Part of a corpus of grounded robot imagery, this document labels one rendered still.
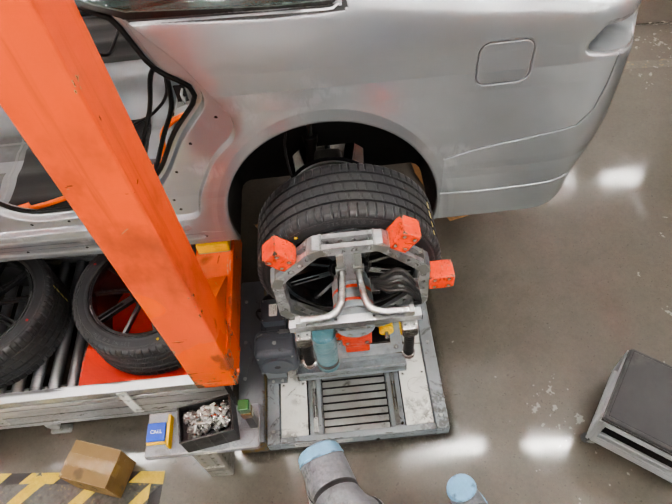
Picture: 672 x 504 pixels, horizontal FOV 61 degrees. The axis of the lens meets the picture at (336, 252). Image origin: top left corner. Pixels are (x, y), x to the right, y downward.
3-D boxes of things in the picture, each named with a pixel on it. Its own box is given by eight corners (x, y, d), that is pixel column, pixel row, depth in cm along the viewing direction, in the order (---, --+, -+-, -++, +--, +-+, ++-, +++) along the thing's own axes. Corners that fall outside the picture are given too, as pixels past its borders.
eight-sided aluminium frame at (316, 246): (422, 307, 227) (430, 221, 183) (425, 322, 223) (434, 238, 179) (286, 322, 228) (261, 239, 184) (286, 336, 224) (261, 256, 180)
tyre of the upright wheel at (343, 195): (220, 221, 214) (333, 288, 258) (217, 274, 201) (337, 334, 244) (360, 129, 183) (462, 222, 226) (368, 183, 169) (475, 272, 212)
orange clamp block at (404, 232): (402, 235, 189) (418, 219, 183) (405, 254, 185) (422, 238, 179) (384, 229, 186) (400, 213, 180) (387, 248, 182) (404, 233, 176)
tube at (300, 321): (346, 271, 191) (344, 252, 183) (352, 322, 180) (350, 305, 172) (294, 276, 192) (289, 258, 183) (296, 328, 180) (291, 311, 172)
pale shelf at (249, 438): (260, 405, 225) (258, 402, 222) (260, 449, 215) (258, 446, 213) (152, 416, 226) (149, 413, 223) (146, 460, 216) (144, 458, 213)
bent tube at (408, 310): (405, 265, 191) (406, 246, 183) (414, 315, 180) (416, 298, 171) (353, 270, 191) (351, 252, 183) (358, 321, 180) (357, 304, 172)
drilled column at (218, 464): (234, 451, 257) (210, 419, 223) (233, 474, 251) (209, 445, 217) (212, 453, 257) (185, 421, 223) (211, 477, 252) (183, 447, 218)
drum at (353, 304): (370, 285, 211) (369, 263, 200) (377, 337, 198) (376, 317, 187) (332, 289, 211) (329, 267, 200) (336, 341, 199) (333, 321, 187)
